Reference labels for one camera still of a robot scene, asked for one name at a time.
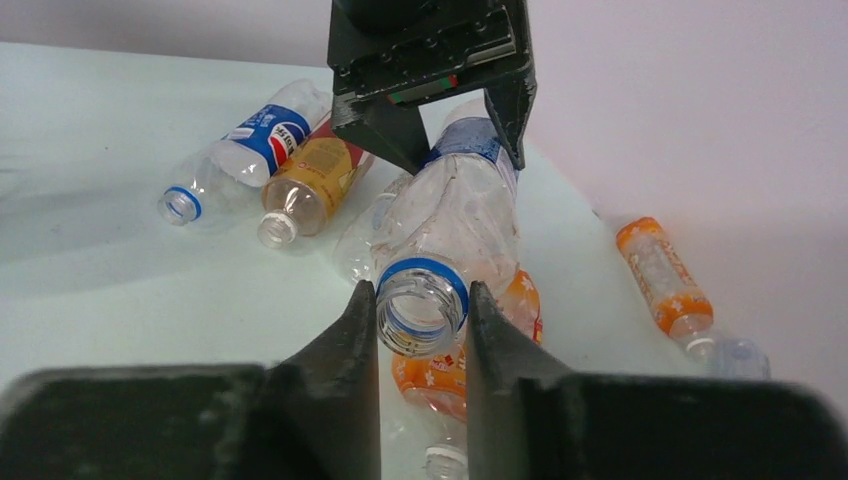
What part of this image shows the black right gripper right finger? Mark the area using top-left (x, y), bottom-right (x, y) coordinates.
top-left (467, 281), bottom-right (847, 479)

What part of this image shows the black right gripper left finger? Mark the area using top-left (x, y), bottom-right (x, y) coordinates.
top-left (1, 281), bottom-right (381, 479)

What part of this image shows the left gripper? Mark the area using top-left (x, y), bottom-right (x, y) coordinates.
top-left (327, 1), bottom-right (537, 174)

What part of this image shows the Pepsi bottle blue label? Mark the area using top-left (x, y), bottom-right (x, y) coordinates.
top-left (370, 99), bottom-right (520, 358)

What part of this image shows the large orange label bottle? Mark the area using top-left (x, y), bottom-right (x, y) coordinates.
top-left (390, 268), bottom-right (546, 480)

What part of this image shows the red yellow label tea bottle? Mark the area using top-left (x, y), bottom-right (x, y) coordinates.
top-left (257, 119), bottom-right (375, 250)

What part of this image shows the slim orange label bottle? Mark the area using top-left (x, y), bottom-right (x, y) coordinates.
top-left (610, 215), bottom-right (717, 364)

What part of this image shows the Pepsi bottle lower left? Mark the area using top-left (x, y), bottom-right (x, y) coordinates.
top-left (156, 79), bottom-right (332, 228)

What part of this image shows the clear bluish water bottle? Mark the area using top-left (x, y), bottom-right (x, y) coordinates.
top-left (708, 337), bottom-right (771, 380)

